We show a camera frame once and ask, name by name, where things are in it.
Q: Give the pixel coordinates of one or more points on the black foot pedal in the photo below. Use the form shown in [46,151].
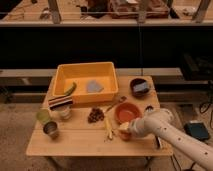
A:
[197,130]

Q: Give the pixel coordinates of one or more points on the grey cloth piece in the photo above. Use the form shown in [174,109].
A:
[93,87]

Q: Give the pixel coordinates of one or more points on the dark purple bowl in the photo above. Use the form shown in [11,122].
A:
[138,81]

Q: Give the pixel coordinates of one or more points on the white handled brush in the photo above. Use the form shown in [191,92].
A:
[158,142]

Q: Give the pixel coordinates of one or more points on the green pickle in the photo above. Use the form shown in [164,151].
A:
[70,89]

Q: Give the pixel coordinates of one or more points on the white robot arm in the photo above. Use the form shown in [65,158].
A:
[158,122]

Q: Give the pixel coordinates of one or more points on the green cup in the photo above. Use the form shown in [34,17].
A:
[43,116]

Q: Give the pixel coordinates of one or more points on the orange bowl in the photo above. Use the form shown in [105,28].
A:
[126,112]

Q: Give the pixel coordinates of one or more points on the blue sponge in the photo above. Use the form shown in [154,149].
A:
[142,87]

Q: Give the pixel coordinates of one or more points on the wooden spoon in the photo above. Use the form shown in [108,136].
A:
[118,101]

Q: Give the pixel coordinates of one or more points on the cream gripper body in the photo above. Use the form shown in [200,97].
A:
[124,127]

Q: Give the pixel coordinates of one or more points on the wooden table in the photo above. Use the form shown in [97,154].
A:
[78,138]

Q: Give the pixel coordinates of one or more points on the yellow plastic bin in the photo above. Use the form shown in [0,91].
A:
[82,74]

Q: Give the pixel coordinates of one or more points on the bunch of dark grapes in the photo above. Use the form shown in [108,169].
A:
[95,115]

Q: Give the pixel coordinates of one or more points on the orange apple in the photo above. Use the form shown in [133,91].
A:
[124,136]

